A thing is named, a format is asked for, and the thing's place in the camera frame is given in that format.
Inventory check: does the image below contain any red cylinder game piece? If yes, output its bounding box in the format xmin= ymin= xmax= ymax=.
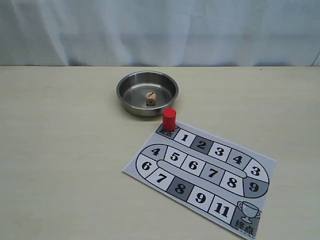
xmin=162 ymin=108 xmax=177 ymax=132

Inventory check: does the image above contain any white backdrop curtain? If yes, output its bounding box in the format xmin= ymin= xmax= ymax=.
xmin=0 ymin=0 xmax=320 ymax=66

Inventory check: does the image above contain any round stainless steel bowl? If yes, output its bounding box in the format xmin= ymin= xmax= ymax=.
xmin=116 ymin=70 xmax=179 ymax=117

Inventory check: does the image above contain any printed paper game board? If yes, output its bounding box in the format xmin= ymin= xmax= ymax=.
xmin=123 ymin=122 xmax=276 ymax=240

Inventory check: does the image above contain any wooden die with black pips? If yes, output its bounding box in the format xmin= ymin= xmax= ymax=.
xmin=145 ymin=91 xmax=157 ymax=106

